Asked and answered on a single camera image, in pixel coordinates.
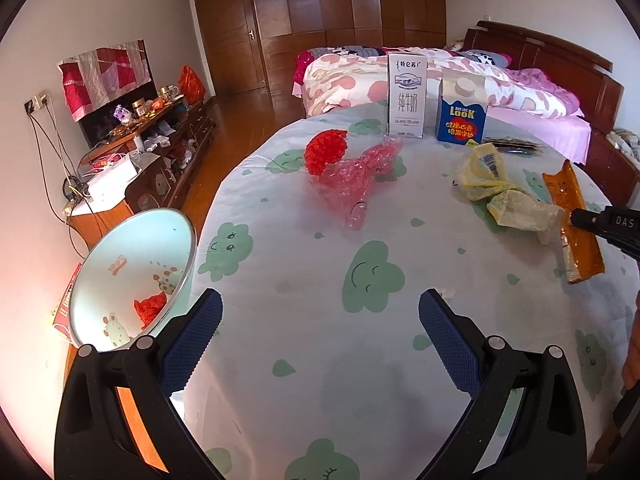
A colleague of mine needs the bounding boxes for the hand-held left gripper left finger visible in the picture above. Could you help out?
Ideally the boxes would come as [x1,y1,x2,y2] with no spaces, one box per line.
[54,288,224,480]

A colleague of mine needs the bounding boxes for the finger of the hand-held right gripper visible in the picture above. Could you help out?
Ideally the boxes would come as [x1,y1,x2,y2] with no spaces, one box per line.
[570,207,607,234]

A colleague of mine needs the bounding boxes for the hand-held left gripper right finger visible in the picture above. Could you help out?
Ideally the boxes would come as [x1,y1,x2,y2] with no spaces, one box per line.
[419,288,587,480]

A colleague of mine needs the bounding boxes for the orange and clear wrapper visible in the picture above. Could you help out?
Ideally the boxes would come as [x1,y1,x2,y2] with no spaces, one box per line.
[542,159,606,285]

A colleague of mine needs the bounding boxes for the red plastic bag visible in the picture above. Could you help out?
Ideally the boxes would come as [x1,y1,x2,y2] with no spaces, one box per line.
[133,292,169,331]

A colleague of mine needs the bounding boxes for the white enamel basin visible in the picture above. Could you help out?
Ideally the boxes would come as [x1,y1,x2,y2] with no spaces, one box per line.
[64,208,197,352]

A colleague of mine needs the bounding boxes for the person's right hand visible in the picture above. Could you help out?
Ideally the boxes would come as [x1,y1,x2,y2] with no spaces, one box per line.
[622,300,640,392]

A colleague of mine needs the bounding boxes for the wooden nightstand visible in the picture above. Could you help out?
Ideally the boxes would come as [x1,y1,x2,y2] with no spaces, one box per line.
[582,130,640,197]

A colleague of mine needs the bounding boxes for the pale yellow plastic bag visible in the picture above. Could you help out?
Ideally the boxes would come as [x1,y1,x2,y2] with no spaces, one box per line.
[454,142,567,247]

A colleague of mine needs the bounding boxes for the crumpled grey cloth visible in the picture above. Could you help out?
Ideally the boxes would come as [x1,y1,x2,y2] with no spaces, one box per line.
[607,129,640,162]

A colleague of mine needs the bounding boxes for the pink bed sheet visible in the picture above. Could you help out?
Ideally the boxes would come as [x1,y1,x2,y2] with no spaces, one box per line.
[484,110,592,165]

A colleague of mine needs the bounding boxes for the dark flat packets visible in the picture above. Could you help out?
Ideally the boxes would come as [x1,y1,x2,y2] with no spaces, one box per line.
[469,136,546,157]

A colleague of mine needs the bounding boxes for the cloud print tablecloth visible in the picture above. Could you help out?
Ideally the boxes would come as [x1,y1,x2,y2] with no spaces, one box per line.
[170,102,640,480]

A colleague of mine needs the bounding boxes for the red and white carton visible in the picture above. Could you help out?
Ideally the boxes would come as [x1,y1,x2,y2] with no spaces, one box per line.
[52,262,84,347]

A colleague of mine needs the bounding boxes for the small wooden cabinet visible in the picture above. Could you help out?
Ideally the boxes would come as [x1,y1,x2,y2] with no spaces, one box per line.
[66,169,177,257]

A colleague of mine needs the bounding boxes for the blue drink carton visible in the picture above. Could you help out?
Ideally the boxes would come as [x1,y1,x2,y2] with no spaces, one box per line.
[435,70,488,145]

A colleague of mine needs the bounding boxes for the white flat box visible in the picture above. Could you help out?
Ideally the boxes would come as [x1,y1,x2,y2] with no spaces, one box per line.
[77,152,164,212]

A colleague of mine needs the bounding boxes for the dark wooden headboard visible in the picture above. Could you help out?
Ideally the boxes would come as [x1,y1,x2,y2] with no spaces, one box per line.
[462,21,626,134]

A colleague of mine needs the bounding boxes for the red bubble wrap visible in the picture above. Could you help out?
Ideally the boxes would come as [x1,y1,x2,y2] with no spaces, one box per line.
[314,137,405,231]

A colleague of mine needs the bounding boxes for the wooden television stand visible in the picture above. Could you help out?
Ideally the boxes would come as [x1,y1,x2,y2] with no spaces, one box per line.
[80,99,217,212]

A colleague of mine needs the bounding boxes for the red mesh ball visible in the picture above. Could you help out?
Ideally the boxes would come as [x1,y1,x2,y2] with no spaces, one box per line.
[305,129,349,177]

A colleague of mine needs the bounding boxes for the white milk carton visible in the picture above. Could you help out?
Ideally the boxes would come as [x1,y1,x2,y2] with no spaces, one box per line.
[388,53,427,139]

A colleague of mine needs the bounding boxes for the assorted small trinkets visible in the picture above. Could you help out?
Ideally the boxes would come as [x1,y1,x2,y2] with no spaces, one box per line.
[107,84,193,161]

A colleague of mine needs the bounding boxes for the black television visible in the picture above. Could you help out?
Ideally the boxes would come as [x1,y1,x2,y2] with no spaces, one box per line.
[80,92,152,149]

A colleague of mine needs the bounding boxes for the red shopping bag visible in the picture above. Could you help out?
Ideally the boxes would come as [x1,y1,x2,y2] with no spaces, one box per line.
[179,65,207,107]

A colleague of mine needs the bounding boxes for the red and white cloth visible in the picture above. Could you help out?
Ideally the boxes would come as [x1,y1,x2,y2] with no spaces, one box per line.
[57,39,152,124]

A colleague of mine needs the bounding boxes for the pink spotted quilt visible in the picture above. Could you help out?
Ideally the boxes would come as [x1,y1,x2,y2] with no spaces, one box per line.
[302,50,583,119]

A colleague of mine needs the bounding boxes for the wooden door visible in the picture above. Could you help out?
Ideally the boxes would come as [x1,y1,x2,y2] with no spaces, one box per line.
[192,0,267,96]

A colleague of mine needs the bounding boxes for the dark patterned blanket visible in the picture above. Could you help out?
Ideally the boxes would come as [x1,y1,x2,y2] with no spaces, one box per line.
[295,46,512,70]

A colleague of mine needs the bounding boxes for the wooden wardrobe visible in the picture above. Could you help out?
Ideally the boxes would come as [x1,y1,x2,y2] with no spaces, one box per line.
[171,0,447,112]

